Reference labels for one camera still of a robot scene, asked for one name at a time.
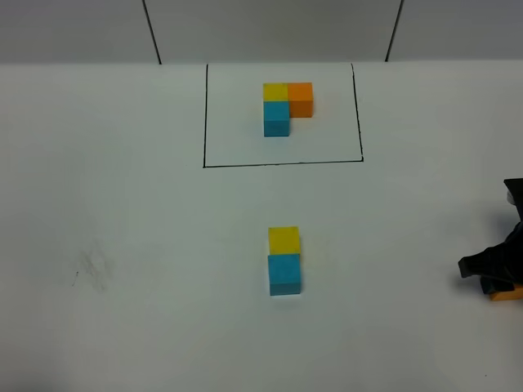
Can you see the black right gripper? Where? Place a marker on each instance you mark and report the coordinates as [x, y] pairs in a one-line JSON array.
[[503, 260]]

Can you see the template orange cube block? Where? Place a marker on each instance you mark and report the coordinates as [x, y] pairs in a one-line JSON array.
[[301, 99]]

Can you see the template blue cube block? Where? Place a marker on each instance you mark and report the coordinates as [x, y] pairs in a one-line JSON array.
[[276, 119]]

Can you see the template yellow cube block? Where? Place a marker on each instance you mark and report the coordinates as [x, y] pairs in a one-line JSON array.
[[275, 92]]

